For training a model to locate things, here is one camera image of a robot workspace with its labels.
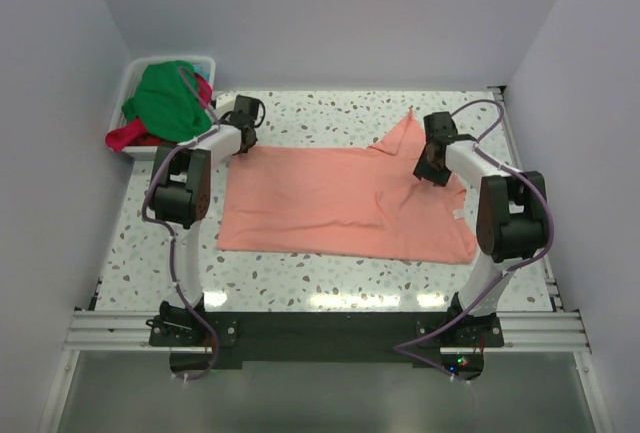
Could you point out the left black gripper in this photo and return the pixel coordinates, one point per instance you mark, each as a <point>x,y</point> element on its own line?
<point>227,118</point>

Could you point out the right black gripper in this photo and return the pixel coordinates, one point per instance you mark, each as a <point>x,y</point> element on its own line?
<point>421,170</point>

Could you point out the salmon pink t shirt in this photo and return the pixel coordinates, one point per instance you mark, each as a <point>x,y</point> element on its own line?
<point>360,202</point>

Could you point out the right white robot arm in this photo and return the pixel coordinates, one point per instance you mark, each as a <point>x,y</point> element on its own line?
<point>513,225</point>

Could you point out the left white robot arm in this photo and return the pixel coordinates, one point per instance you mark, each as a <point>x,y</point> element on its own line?
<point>179,193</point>

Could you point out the green t shirt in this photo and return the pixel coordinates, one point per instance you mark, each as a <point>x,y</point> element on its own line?
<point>166,101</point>

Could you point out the red t shirt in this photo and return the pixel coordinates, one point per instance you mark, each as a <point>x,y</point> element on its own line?
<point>134,134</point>

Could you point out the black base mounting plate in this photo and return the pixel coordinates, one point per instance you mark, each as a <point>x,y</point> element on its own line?
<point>229,340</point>

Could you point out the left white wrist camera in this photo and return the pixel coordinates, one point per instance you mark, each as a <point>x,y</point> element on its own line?
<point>224,103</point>

